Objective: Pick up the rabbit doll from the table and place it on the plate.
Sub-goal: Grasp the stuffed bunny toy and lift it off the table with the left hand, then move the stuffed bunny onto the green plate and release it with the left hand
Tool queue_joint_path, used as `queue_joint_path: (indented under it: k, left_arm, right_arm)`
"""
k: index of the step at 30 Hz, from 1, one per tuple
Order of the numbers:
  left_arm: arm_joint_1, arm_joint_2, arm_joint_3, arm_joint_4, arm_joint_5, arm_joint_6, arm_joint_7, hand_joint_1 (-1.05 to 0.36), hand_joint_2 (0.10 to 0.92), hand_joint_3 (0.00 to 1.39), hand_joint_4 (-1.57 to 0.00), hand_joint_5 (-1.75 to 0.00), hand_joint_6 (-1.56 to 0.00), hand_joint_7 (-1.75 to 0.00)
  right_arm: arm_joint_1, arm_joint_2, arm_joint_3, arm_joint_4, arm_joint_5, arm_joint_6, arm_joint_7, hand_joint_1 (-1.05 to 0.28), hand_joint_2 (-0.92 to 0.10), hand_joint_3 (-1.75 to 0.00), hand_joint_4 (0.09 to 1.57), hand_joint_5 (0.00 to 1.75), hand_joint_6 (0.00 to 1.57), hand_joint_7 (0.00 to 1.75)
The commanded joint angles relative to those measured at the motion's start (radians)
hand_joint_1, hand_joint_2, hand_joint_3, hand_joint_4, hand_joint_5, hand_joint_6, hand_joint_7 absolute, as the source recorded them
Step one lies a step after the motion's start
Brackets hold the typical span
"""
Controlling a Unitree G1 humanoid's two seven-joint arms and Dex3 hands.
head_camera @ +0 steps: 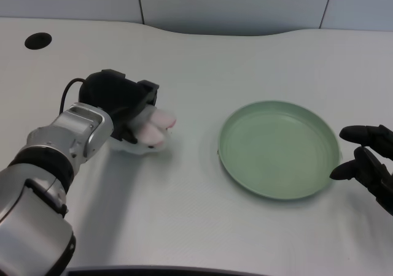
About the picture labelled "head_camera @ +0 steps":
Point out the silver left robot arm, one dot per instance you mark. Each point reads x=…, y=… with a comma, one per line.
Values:
x=52, y=171

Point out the white plush rabbit doll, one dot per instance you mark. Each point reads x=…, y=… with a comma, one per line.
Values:
x=152, y=128

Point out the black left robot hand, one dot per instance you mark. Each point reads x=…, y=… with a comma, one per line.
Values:
x=113, y=101

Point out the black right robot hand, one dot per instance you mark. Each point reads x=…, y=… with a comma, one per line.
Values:
x=367, y=168

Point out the green round plate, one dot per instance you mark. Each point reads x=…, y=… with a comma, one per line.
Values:
x=277, y=150

